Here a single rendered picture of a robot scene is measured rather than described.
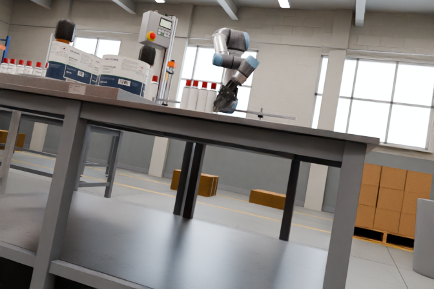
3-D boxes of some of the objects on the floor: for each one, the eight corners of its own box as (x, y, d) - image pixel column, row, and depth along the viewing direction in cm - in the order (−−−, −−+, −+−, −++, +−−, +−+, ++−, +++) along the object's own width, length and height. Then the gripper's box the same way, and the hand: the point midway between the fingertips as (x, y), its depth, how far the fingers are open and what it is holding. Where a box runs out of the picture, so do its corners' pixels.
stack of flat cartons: (169, 189, 618) (172, 169, 620) (180, 187, 669) (183, 169, 671) (207, 197, 601) (211, 177, 603) (216, 195, 652) (219, 176, 654)
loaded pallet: (423, 253, 438) (434, 174, 444) (346, 235, 464) (358, 161, 470) (405, 236, 552) (414, 173, 558) (345, 223, 578) (354, 164, 584)
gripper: (228, 73, 207) (203, 104, 209) (241, 83, 204) (216, 115, 206) (232, 77, 215) (208, 107, 217) (245, 87, 212) (220, 117, 214)
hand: (215, 110), depth 214 cm, fingers closed, pressing on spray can
